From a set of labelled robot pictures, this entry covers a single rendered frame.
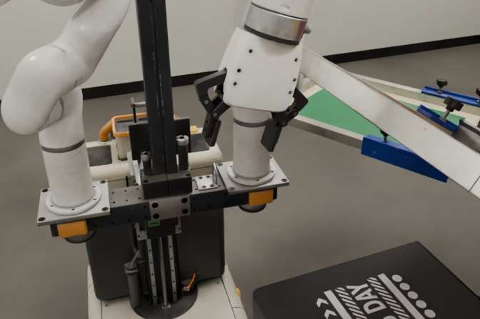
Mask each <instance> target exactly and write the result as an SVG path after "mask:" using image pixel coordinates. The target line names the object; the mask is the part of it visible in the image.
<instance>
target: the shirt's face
mask: <svg viewBox="0 0 480 319"><path fill-rule="evenodd" d="M393 270H396V271H397V272H398V273H399V274H400V275H401V276H402V277H403V278H404V279H405V280H406V281H407V283H408V284H409V285H410V286H411V287H412V288H413V289H414V290H415V291H416V292H417V293H418V294H419V295H420V296H421V297H422V298H423V299H424V300H425V301H426V302H427V303H428V304H429V305H430V306H431V307H432V308H433V310H434V311H435V312H436V313H437V314H438V315H439V316H440V317H441V318H442V319H480V298H479V297H478V296H477V295H476V294H475V293H474V292H473V291H472V290H471V289H469V288H468V287H467V286H466V285H465V284H464V283H463V282H462V281H461V280H459V279H458V278H457V277H456V276H455V275H454V274H453V273H452V272H451V271H450V270H449V269H448V268H447V267H446V266H445V265H444V264H443V263H441V262H440V261H439V260H438V259H437V258H436V257H435V256H434V255H433V254H431V253H430V252H429V251H428V250H427V249H426V248H425V247H424V246H423V245H422V244H420V242H418V241H417V242H413V243H410V244H406V245H403V246H399V247H397V248H392V249H390V250H385V251H383V252H380V253H375V254H373V255H368V256H366V257H363V258H359V259H356V260H352V261H349V262H346V263H342V264H339V265H335V266H332V267H329V268H325V269H322V270H318V271H315V272H313V273H308V274H305V275H301V276H298V277H295V278H291V279H288V280H284V281H281V282H278V283H275V284H271V285H267V286H264V287H262V288H258V289H257V290H256V295H257V297H258V299H259V300H260V302H261V304H262V306H263V307H264V310H265V311H266V313H267V315H268V317H269V318H270V319H326V318H325V317H324V316H323V314H322V313H321V311H320V310H319V309H318V307H317V306H316V304H315V302H314V301H313V300H312V298H311V297H310V296H313V295H317V294H320V293H323V292H326V291H329V290H333V289H335V288H340V287H342V286H345V285H349V284H352V283H355V282H358V281H360V280H365V279H367V278H371V277H374V276H377V275H381V274H383V273H388V272H390V271H393Z"/></svg>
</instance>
